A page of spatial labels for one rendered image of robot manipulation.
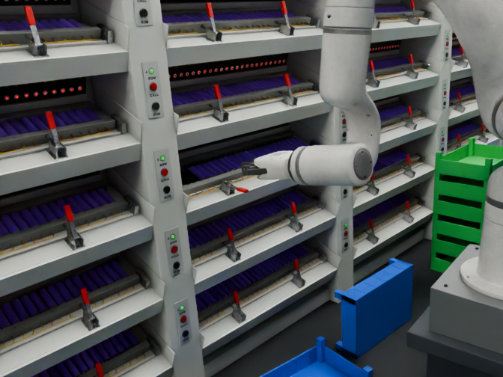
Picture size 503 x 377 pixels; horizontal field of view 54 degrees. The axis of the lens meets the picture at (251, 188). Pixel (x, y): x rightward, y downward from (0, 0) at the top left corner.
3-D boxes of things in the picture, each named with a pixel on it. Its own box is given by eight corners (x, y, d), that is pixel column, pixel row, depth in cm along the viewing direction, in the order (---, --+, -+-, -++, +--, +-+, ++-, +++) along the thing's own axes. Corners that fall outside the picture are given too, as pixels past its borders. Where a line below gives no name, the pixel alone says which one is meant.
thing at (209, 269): (332, 226, 169) (343, 193, 162) (191, 296, 130) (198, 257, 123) (290, 196, 180) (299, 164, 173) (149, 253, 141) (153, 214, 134)
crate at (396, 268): (412, 319, 165) (391, 310, 171) (413, 264, 159) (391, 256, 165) (356, 360, 146) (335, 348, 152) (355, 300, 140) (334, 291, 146)
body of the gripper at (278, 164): (316, 143, 109) (281, 146, 117) (285, 153, 102) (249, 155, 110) (322, 176, 110) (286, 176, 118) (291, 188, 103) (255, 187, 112)
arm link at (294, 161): (322, 141, 107) (312, 142, 109) (295, 149, 101) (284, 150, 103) (328, 179, 108) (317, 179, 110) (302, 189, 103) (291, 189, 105)
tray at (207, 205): (331, 171, 163) (339, 146, 158) (183, 227, 124) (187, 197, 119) (288, 143, 174) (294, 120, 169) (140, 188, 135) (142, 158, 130)
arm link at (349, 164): (325, 142, 107) (296, 148, 101) (376, 139, 97) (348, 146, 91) (328, 180, 108) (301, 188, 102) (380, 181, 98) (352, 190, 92)
